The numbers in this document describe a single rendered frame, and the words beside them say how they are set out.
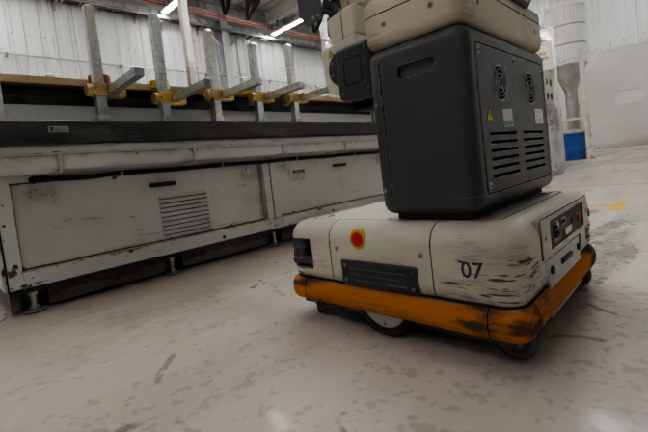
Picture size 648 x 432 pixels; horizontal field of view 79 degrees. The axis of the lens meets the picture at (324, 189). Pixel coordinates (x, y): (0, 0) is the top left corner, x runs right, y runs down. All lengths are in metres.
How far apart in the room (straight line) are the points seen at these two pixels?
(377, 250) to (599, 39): 11.24
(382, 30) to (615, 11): 11.21
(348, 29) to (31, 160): 1.17
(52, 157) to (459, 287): 1.42
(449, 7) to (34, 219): 1.65
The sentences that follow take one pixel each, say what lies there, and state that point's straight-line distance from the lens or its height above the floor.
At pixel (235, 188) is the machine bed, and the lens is 2.25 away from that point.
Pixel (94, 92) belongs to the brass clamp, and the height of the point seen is 0.81.
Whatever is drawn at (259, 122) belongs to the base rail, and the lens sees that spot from 2.05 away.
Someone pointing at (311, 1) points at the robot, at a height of 0.95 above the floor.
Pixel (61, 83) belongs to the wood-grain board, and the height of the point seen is 0.88.
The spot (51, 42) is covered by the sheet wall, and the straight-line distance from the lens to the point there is 9.50.
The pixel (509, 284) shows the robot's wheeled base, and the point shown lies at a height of 0.17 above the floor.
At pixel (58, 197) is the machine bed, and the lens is 1.93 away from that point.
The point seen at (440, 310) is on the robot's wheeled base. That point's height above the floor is 0.10.
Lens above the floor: 0.43
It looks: 3 degrees down
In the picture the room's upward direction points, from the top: 7 degrees counter-clockwise
